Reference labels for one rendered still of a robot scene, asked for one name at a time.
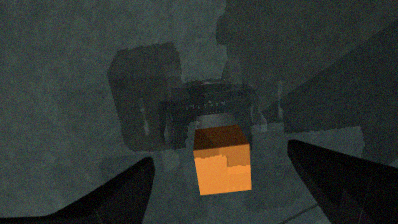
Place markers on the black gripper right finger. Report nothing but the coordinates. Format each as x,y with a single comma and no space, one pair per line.
349,190

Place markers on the orange block with dark blue square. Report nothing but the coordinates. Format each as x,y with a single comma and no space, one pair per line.
222,160

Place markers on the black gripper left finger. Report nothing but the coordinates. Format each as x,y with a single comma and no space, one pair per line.
121,200

